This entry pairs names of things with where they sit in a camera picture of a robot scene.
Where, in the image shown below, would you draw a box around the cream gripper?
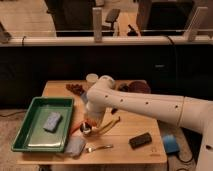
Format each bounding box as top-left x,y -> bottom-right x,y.
86,113 -> 104,127

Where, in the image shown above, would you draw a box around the yellow red apple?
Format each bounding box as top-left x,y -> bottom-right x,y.
89,121 -> 98,128

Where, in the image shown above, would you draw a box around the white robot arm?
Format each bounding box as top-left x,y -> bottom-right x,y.
86,75 -> 213,171

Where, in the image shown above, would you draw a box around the white paper cup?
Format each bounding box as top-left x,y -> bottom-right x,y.
86,73 -> 99,87

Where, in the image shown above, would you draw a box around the yellow banana peel strips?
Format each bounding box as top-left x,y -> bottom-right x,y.
97,117 -> 121,135

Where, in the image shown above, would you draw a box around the brown grape bunch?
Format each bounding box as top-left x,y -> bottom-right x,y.
66,84 -> 85,96

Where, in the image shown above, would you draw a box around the silver fork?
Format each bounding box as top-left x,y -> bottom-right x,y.
85,144 -> 114,153

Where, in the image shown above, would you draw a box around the grey folded cloth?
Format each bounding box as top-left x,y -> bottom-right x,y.
65,136 -> 86,157

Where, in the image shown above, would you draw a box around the blue sponge in tray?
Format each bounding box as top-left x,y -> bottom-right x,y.
43,112 -> 62,132

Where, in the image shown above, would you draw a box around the black sponge block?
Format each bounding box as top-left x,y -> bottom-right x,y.
129,133 -> 152,149

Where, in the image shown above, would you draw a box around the purple bowl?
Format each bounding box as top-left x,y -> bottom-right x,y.
129,81 -> 151,93

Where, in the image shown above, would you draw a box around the green plastic tray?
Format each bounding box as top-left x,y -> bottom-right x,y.
11,97 -> 74,152

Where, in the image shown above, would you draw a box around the black office chair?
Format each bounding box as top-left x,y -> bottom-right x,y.
102,8 -> 120,32

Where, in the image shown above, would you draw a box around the black handled spoon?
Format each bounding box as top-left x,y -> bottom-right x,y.
111,83 -> 129,114

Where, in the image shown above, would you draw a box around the white horizontal rail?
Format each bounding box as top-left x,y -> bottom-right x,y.
0,35 -> 213,47

